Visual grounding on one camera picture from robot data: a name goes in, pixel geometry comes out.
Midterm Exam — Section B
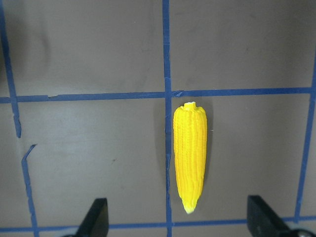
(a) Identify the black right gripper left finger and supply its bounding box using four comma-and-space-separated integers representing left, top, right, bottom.
74, 198, 109, 237

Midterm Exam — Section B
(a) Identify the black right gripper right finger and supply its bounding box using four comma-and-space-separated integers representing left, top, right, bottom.
247, 195, 292, 237

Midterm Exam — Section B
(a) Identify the yellow toy corn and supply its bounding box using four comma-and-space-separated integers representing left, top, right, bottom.
173, 102, 207, 214

